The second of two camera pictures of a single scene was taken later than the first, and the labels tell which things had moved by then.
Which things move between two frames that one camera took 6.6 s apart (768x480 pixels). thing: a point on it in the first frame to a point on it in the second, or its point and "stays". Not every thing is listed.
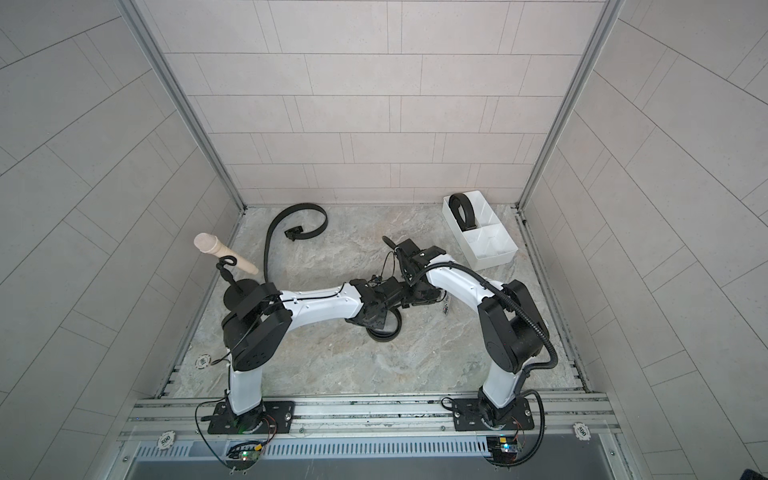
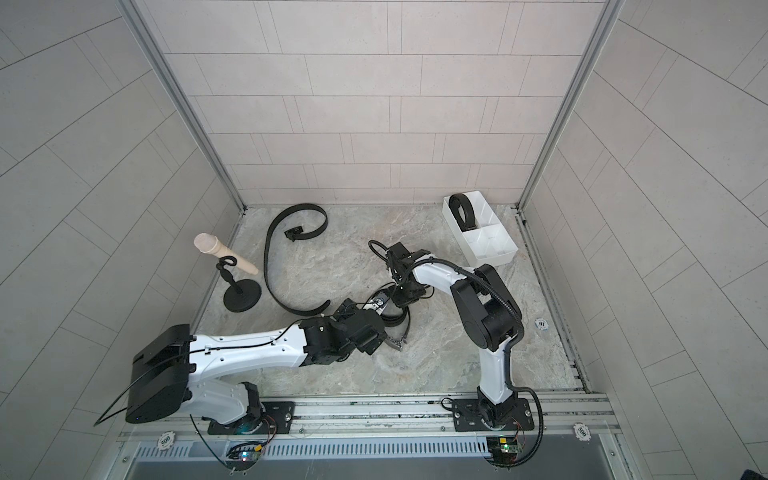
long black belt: [457, 199] stays
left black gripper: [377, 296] to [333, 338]
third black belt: [294, 233] stays
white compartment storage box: [491, 240] stays
